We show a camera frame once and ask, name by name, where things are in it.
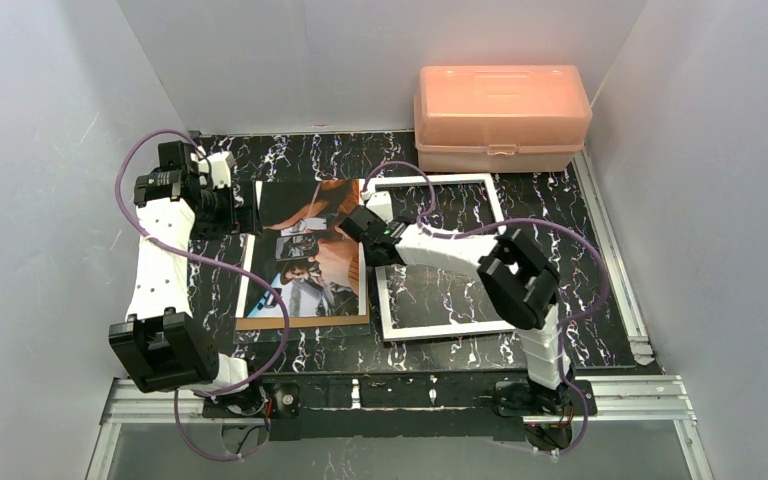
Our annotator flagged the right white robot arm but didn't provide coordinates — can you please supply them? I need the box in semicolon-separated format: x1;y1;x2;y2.
339;206;571;414

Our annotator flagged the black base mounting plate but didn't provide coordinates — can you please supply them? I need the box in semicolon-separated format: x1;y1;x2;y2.
201;369;598;445

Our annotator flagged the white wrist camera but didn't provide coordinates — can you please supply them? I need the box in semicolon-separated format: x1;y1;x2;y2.
361;190;394;222
191;151;235;190

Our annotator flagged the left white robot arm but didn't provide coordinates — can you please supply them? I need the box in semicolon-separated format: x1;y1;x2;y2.
108;141;260;396

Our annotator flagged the orange plastic storage box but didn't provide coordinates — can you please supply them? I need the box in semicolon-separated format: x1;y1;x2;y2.
414;65;592;173

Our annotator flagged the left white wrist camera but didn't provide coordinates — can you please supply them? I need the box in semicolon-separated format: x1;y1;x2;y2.
191;151;235;190

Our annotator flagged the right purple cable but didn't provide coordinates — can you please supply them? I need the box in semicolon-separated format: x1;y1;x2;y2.
362;160;612;458

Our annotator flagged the clear acrylic sheet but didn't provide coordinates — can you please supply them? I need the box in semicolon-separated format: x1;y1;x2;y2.
235;316;372;344

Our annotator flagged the brown backing board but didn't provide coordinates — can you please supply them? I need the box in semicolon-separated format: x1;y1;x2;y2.
234;180;372;333

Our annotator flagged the picture frame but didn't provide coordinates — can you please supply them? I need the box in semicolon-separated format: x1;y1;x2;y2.
360;173;514;341

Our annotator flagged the printed photo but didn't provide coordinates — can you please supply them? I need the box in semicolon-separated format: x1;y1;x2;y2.
234;180;369;321

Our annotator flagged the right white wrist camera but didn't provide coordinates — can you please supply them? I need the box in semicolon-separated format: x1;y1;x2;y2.
361;190;394;222

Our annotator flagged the aluminium rail frame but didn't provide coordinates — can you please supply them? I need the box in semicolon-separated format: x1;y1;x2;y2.
85;148;717;480

